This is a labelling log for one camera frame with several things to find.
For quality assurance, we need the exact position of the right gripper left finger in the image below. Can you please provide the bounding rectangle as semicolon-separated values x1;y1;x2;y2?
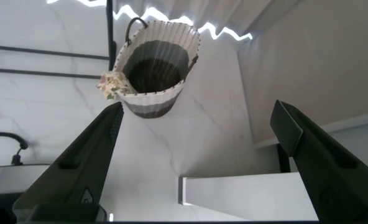
12;101;124;223

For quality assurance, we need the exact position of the white curtain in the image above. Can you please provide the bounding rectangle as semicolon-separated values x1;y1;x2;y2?
108;0;305;35

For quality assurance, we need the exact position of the white laundry basket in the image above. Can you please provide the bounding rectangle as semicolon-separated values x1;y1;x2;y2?
112;17;201;119

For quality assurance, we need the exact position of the black cable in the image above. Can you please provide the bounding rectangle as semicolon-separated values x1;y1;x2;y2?
0;131;29;166

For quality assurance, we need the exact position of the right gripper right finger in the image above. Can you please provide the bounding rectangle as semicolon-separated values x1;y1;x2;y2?
269;100;368;223

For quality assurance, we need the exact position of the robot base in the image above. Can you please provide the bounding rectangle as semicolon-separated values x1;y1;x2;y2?
0;143;368;223

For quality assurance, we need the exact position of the black clothes rack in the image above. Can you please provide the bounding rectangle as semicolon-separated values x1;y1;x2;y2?
0;0;117;80

